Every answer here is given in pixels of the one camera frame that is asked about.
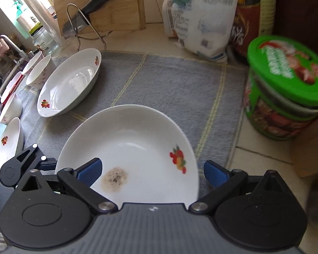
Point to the glass jar green lid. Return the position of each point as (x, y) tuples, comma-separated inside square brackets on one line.
[(46, 42)]

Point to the white printed plastic bag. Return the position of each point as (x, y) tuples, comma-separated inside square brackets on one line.
[(201, 18)]

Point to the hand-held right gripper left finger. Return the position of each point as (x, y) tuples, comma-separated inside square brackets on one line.
[(91, 172)]

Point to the white plate fruit print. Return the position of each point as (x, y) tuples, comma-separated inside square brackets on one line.
[(69, 84), (13, 129), (137, 143)]

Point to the green lidded printed tub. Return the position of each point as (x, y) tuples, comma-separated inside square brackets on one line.
[(281, 111)]

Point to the white plastic roll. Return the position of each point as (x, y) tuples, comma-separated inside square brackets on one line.
[(26, 21)]

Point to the knife block with knives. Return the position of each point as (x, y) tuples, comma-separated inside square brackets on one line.
[(243, 18)]

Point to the grey checked dish mat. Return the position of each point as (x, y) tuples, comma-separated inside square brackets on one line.
[(161, 84)]

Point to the tan cardboard box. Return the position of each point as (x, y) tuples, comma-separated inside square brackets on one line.
[(310, 153)]

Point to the clear plastic wrap roll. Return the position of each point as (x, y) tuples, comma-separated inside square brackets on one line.
[(39, 5)]

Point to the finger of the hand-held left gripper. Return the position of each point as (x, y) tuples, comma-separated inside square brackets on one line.
[(49, 165)]

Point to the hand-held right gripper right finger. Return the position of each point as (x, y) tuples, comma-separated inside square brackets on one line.
[(214, 173)]

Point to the wooden cutting board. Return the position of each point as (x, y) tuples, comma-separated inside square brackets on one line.
[(122, 5)]

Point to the steel kitchen faucet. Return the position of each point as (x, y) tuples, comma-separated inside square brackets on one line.
[(16, 49)]

